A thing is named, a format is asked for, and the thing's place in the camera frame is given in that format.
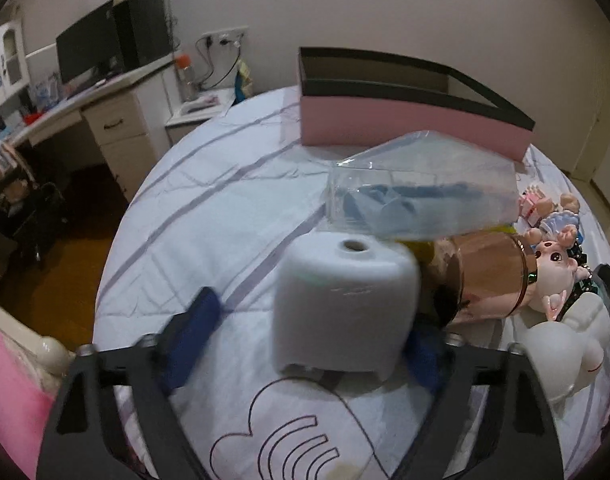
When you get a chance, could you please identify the white desk with drawers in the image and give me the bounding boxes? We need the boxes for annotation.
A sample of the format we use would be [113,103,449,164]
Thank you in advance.
[6,55,181,200]

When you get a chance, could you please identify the snack bag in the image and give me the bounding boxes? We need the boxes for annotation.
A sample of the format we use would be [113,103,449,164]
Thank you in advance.
[235,60,253,104]

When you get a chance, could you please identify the wall power strip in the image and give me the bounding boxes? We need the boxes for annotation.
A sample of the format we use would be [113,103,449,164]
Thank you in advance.
[200,26,249,46]

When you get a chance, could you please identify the white glass door cabinet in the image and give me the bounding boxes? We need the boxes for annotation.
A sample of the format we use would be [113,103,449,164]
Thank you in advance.
[0,20,30,106]

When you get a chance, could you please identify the pink pillow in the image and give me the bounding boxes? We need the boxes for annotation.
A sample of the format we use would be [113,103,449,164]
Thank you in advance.
[0,333,53,479]

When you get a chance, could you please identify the white rounded plastic device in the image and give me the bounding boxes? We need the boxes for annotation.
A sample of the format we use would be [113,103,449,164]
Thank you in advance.
[271,232,420,382]

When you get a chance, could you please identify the rose gold cylinder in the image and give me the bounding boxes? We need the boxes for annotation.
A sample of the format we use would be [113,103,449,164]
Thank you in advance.
[427,231,537,325]

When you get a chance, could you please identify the black computer tower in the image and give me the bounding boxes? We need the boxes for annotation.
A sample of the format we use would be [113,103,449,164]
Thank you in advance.
[112,0,173,70]

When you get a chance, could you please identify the pink black storage box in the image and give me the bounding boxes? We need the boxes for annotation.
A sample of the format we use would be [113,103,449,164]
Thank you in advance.
[297,47,535,162]

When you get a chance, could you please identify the black computer monitor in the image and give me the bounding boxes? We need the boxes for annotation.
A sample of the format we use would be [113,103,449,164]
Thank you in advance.
[56,0,120,84]

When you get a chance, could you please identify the white unicorn toy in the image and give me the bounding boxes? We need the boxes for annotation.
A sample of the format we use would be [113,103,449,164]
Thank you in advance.
[519,292,610,404]

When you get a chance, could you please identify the clear plastic box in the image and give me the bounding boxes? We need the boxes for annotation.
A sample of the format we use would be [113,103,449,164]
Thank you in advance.
[326,131,519,242]

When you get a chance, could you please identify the pink pig figurine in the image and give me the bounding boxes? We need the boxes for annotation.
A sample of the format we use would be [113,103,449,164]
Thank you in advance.
[526,224,590,321]

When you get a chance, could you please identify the small doll figures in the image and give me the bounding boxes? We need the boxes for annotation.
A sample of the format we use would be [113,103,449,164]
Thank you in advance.
[519,185,583,247]

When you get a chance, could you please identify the white striped bedspread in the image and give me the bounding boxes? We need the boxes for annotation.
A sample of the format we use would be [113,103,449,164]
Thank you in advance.
[93,84,610,480]

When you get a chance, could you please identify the white low cabinet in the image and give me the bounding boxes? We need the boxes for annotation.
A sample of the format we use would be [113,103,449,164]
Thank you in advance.
[165,88,235,145]

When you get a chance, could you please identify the bottle with orange cap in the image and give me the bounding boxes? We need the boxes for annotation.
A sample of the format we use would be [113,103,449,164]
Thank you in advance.
[175,53,199,102]

